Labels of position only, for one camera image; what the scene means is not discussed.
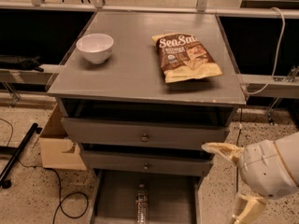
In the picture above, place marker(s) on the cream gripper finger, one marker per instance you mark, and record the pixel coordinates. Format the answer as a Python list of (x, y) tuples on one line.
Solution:
[(247, 208), (229, 152)]

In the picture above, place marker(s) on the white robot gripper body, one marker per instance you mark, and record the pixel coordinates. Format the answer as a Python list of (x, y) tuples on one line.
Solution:
[(263, 167)]

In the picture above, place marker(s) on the clear plastic water bottle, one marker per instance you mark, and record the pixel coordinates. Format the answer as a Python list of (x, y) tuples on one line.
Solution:
[(141, 205)]

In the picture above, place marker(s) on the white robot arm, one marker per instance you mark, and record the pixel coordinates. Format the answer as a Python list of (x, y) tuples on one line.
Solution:
[(270, 168)]

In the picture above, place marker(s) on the grey open bottom drawer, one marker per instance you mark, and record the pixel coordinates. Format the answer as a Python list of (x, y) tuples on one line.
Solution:
[(172, 199)]

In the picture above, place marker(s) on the grey wooden drawer cabinet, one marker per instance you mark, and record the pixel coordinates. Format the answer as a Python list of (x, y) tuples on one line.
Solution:
[(130, 85)]

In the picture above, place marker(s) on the grey middle drawer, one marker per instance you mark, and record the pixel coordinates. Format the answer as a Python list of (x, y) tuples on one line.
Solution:
[(145, 163)]

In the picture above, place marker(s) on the grey top drawer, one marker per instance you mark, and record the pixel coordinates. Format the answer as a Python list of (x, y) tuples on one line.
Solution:
[(142, 134)]

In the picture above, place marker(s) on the brown sea salt chip bag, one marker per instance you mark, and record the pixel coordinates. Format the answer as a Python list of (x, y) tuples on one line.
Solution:
[(183, 57)]

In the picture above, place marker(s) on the white ceramic bowl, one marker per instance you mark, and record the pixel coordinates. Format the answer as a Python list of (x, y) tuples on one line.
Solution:
[(95, 48)]

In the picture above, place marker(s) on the cardboard box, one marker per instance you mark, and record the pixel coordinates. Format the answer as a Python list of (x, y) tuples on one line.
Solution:
[(58, 151)]

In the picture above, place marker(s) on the black metal stand pole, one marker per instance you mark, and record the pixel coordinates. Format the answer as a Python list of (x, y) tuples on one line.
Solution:
[(16, 152)]

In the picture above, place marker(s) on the metal barrier rail frame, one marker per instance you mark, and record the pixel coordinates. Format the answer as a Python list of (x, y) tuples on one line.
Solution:
[(240, 18)]

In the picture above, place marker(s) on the black cloth on rail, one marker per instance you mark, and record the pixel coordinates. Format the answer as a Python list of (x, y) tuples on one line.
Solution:
[(20, 63)]

